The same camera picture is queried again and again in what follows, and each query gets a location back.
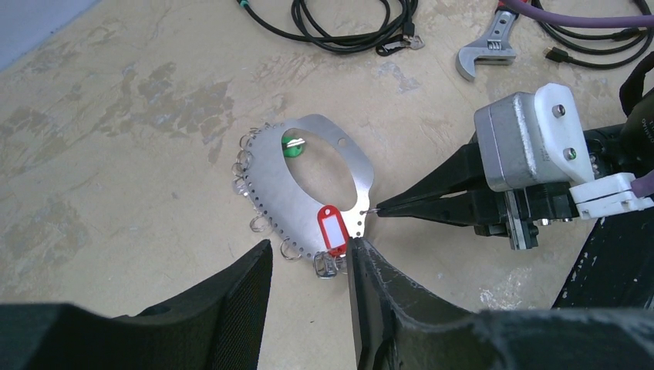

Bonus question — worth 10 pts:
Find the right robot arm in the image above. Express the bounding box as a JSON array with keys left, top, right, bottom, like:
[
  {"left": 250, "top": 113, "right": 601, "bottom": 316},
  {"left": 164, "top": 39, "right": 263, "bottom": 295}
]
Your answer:
[{"left": 373, "top": 55, "right": 653, "bottom": 309}]

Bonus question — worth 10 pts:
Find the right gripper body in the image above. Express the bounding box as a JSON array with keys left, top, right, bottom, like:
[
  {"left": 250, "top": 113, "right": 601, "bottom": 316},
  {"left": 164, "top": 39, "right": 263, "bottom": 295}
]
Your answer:
[{"left": 472, "top": 182, "right": 580, "bottom": 251}]

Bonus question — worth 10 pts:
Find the red tagged key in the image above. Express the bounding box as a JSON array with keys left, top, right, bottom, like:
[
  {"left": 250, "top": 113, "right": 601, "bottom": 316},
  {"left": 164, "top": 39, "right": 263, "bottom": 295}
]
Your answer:
[{"left": 317, "top": 205, "right": 349, "bottom": 257}]

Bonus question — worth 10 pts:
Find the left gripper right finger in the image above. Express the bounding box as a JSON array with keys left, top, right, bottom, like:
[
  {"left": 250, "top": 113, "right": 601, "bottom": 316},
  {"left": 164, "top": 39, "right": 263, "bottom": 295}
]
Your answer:
[{"left": 346, "top": 237, "right": 653, "bottom": 369}]

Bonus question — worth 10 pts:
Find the red handled adjustable wrench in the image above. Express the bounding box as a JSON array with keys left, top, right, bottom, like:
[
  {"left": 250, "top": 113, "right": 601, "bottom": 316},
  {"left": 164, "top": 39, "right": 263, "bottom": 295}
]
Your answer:
[{"left": 455, "top": 1, "right": 518, "bottom": 82}]

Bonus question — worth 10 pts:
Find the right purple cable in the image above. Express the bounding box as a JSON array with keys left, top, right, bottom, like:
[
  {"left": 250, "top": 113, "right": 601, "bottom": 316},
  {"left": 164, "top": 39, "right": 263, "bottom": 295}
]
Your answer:
[{"left": 503, "top": 0, "right": 654, "bottom": 29}]

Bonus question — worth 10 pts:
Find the green tagged key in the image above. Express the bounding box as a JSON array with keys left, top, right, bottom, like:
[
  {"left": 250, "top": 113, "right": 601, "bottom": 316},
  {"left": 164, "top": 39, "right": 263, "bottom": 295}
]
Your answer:
[{"left": 281, "top": 136, "right": 306, "bottom": 158}]

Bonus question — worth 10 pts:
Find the coiled black cable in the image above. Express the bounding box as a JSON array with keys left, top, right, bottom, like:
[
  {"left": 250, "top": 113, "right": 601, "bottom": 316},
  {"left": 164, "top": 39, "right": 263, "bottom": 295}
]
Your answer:
[{"left": 235, "top": 0, "right": 426, "bottom": 57}]

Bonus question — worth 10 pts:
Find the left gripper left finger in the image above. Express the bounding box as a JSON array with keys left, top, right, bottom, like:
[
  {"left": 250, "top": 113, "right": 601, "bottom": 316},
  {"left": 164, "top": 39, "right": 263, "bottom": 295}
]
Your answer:
[{"left": 1, "top": 240, "right": 273, "bottom": 369}]

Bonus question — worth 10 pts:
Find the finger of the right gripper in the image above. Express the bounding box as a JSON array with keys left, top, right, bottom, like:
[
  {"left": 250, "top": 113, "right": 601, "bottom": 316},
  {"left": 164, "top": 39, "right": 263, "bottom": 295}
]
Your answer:
[
  {"left": 388, "top": 143, "right": 485, "bottom": 204},
  {"left": 376, "top": 190, "right": 506, "bottom": 227}
]

